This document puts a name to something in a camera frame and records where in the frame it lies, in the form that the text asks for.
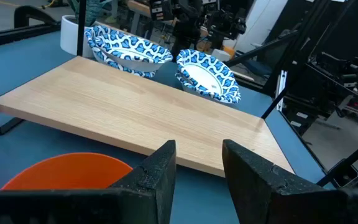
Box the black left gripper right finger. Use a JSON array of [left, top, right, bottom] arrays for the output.
[[222, 139, 358, 224]]

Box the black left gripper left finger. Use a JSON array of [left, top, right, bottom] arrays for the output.
[[0, 139, 177, 224]]

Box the wooden shelf board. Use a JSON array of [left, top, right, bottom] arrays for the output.
[[0, 55, 295, 178]]

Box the orange plastic bowl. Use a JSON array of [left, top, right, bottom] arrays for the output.
[[1, 152, 134, 191]]

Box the white plastic bowl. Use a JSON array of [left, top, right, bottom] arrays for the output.
[[175, 49, 242, 104]]

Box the black background equipment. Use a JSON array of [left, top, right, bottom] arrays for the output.
[[281, 51, 358, 134]]

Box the blue patterned paper bowl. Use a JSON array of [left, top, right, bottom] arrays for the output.
[[93, 32, 173, 73]]

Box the patterned cloth pile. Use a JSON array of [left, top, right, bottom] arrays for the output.
[[84, 25, 157, 78]]

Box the white plant pot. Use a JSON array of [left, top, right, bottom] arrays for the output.
[[60, 14, 96, 58]]

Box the green snake plant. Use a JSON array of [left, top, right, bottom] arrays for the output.
[[67, 0, 111, 27]]

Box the black corner bracket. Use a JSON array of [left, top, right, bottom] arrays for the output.
[[328, 158, 358, 187]]

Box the black rig frame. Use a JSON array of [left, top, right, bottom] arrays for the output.
[[0, 0, 332, 97]]

